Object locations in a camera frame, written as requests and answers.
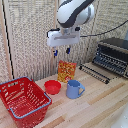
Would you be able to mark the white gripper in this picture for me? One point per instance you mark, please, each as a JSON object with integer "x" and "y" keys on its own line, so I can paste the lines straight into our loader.
{"x": 63, "y": 38}

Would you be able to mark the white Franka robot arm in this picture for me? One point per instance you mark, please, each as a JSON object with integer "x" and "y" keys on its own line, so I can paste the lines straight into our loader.
{"x": 71, "y": 13}

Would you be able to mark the beige woven folding screen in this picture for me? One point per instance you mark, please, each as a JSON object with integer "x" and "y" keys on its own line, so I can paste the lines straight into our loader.
{"x": 30, "y": 33}

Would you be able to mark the red plastic bowl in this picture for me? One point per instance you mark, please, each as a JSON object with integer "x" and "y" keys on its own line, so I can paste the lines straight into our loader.
{"x": 52, "y": 87}

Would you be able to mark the blue mug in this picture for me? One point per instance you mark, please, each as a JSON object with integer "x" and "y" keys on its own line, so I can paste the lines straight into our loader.
{"x": 73, "y": 89}

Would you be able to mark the black toaster oven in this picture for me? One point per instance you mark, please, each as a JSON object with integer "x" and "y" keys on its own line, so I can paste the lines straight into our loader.
{"x": 111, "y": 55}

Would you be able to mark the red shopping basket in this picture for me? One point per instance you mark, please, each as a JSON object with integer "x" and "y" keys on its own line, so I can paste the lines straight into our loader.
{"x": 23, "y": 100}

